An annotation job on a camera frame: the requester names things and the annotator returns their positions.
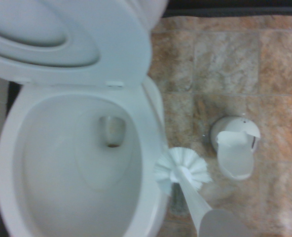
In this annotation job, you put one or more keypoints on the white brush holder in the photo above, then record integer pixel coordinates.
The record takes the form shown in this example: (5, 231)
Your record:
(237, 158)

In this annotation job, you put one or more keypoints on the white toilet bowl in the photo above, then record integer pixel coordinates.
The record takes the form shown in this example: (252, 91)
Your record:
(10, 172)

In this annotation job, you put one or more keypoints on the white toilet seat with lid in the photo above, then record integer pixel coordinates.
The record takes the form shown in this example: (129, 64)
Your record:
(121, 49)

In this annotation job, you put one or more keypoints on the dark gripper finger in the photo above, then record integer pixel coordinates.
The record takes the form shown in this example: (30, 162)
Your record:
(232, 224)

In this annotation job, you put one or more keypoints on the black wall baseboard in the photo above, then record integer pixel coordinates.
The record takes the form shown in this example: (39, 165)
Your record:
(234, 9)

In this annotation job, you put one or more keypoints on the white toilet brush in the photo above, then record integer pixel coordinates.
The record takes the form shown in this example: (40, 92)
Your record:
(185, 170)

